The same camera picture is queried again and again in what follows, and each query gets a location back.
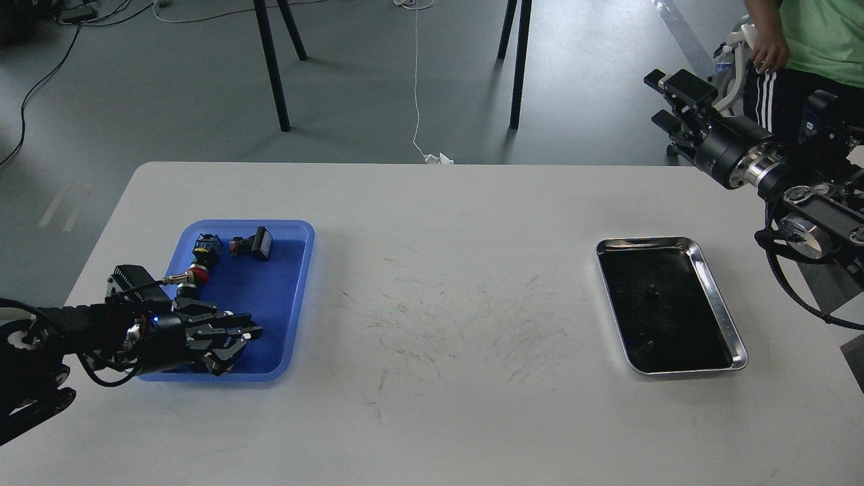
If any blue plastic tray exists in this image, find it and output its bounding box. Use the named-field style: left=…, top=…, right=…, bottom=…
left=140, top=219, right=315, bottom=384

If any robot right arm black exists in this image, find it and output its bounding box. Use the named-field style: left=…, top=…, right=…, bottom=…
left=644, top=69, right=863, bottom=330

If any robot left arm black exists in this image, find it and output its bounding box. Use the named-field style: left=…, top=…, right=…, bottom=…
left=1, top=265, right=263, bottom=443

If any green button switch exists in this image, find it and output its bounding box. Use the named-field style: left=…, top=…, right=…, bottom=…
left=175, top=282, right=200, bottom=300

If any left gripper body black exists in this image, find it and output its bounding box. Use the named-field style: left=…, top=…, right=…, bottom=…
left=132, top=296, right=218, bottom=375

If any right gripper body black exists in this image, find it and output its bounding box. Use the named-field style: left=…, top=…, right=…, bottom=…
left=692, top=115, right=777, bottom=190

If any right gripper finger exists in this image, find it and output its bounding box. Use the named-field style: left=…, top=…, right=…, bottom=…
left=651, top=110, right=706, bottom=152
left=644, top=69, right=720, bottom=122

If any red mushroom button switch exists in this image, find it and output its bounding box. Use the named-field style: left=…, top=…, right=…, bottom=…
left=185, top=234, right=224, bottom=286

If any person in green shirt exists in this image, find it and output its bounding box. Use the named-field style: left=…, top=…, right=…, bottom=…
left=744, top=1, right=863, bottom=146

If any black table leg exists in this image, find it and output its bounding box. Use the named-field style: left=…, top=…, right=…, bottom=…
left=496, top=1, right=533, bottom=130
left=252, top=1, right=308, bottom=132

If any black floor cable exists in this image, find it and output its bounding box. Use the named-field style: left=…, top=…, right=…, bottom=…
left=0, top=0, right=156, bottom=166

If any black table leg left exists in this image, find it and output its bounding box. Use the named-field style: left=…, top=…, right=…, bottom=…
left=252, top=1, right=308, bottom=132

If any white floor cable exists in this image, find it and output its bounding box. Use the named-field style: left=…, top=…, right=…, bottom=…
left=394, top=0, right=455, bottom=165

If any black table leg right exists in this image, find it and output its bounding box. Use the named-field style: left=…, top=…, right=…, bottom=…
left=496, top=1, right=533, bottom=130

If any steel tray black inside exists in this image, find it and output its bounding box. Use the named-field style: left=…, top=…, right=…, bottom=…
left=595, top=236, right=749, bottom=378

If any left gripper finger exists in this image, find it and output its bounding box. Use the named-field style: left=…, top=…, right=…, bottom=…
left=189, top=311, right=263, bottom=345
left=198, top=334, right=251, bottom=377

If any black selector switch part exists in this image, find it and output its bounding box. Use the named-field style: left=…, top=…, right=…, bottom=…
left=229, top=225, right=273, bottom=261

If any person's hand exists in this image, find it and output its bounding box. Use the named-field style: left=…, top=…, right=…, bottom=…
left=752, top=24, right=790, bottom=75

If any white office chair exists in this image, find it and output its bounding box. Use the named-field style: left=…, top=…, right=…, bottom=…
left=666, top=15, right=770, bottom=159

